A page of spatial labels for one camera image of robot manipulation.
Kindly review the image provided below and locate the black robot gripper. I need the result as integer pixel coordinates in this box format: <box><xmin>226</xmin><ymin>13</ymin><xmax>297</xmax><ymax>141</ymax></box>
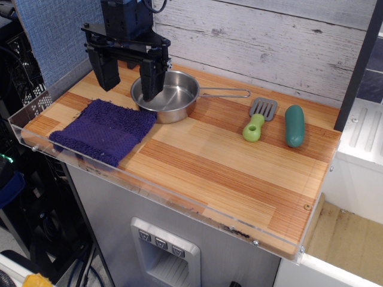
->
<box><xmin>81</xmin><ymin>1</ymin><xmax>171</xmax><ymax>101</ymax></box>

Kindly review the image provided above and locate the small stainless steel pot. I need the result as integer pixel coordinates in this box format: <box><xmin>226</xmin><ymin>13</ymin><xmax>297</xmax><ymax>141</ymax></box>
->
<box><xmin>130</xmin><ymin>71</ymin><xmax>251</xmax><ymax>124</ymax></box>

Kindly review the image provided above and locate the purple towel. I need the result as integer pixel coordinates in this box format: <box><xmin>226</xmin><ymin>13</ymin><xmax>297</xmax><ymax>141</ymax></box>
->
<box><xmin>48</xmin><ymin>99</ymin><xmax>157</xmax><ymax>167</ymax></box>

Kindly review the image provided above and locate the black plastic crate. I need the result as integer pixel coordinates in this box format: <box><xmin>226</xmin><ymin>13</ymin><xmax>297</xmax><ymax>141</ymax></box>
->
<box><xmin>1</xmin><ymin>22</ymin><xmax>45</xmax><ymax>122</ymax></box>

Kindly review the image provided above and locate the clear acrylic edge guard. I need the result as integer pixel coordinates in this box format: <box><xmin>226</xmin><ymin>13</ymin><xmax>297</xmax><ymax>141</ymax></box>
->
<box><xmin>11</xmin><ymin>64</ymin><xmax>341</xmax><ymax>261</ymax></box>

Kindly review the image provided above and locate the dark green toy cucumber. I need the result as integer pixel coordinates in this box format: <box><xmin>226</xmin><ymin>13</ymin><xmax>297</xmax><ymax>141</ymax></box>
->
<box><xmin>285</xmin><ymin>105</ymin><xmax>305</xmax><ymax>148</ymax></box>

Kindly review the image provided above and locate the silver toy fridge cabinet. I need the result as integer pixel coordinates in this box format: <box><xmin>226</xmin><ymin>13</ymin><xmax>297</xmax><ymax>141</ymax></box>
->
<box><xmin>68</xmin><ymin>166</ymin><xmax>280</xmax><ymax>286</ymax></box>

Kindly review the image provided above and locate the ice dispenser panel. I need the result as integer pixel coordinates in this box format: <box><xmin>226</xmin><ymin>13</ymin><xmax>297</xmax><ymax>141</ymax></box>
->
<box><xmin>130</xmin><ymin>217</ymin><xmax>202</xmax><ymax>286</ymax></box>

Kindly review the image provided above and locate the white toy sink unit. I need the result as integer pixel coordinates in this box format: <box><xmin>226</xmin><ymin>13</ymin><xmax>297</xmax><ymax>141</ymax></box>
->
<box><xmin>275</xmin><ymin>99</ymin><xmax>382</xmax><ymax>286</ymax></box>

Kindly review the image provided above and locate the toy spatula green handle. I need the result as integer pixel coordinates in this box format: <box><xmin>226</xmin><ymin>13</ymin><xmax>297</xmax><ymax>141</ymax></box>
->
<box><xmin>242</xmin><ymin>97</ymin><xmax>278</xmax><ymax>142</ymax></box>

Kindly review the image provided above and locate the dark vertical post right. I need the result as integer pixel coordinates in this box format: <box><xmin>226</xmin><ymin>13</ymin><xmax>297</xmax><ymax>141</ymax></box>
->
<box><xmin>334</xmin><ymin>0</ymin><xmax>382</xmax><ymax>132</ymax></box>

